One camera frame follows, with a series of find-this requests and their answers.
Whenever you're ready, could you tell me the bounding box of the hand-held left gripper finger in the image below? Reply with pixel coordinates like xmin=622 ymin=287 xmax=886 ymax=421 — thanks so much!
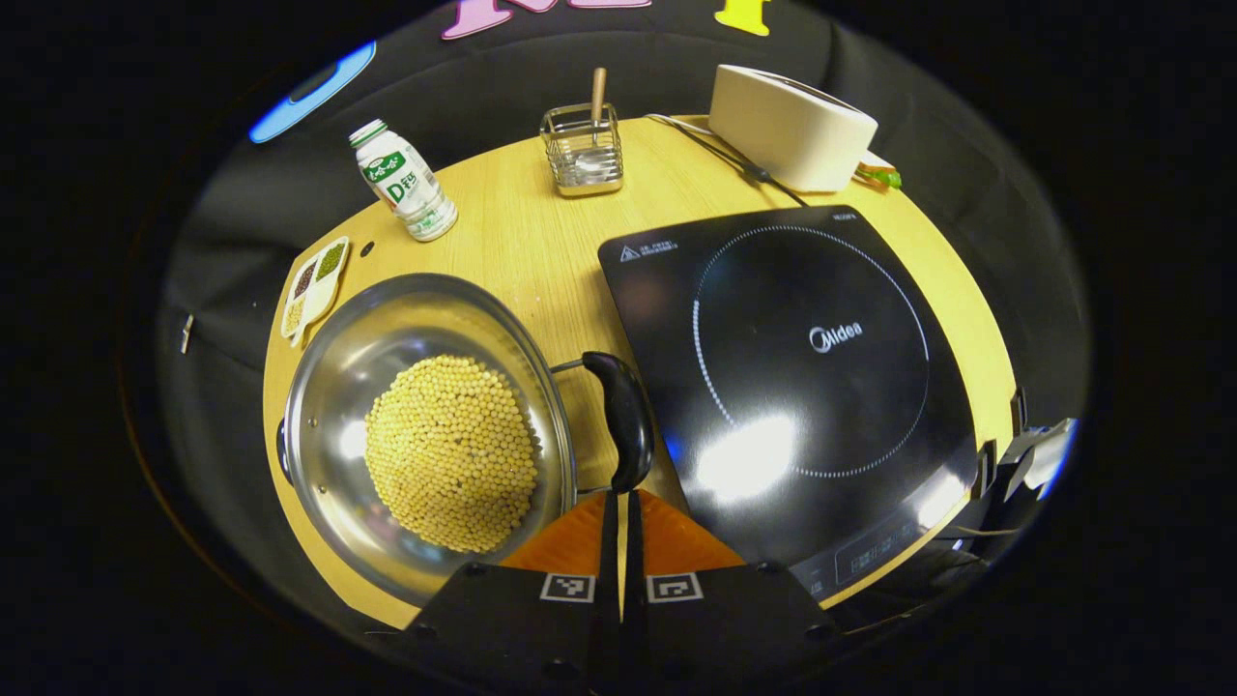
xmin=401 ymin=488 xmax=624 ymax=692
xmin=623 ymin=488 xmax=842 ymax=692

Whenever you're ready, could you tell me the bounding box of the pile of soybeans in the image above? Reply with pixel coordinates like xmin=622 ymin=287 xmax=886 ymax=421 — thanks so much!
xmin=364 ymin=355 xmax=539 ymax=554

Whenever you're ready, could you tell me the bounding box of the black induction cooktop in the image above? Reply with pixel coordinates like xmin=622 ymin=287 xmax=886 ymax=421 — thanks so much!
xmin=597 ymin=205 xmax=979 ymax=600

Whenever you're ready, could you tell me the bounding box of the stainless steel pot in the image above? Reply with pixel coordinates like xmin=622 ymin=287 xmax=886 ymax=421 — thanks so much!
xmin=275 ymin=273 xmax=656 ymax=608

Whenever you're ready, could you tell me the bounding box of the sandwich with lettuce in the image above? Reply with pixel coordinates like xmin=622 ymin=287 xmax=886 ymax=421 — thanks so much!
xmin=852 ymin=150 xmax=904 ymax=190

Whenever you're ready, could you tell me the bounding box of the divided dish of beans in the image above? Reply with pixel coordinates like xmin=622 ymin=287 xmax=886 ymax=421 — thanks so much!
xmin=280 ymin=236 xmax=351 ymax=347

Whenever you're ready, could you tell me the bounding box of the white green-label bottle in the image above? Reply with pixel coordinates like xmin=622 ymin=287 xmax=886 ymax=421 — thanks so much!
xmin=348 ymin=119 xmax=459 ymax=243

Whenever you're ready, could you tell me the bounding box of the white toaster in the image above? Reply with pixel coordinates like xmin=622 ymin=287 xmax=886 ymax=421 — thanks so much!
xmin=708 ymin=64 xmax=878 ymax=192

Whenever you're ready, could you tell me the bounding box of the wire utensil holder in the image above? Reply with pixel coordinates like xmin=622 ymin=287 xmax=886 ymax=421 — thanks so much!
xmin=539 ymin=102 xmax=625 ymax=198

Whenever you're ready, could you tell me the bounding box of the black power cable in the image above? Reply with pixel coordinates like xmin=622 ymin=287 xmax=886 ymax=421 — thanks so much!
xmin=646 ymin=113 xmax=808 ymax=207

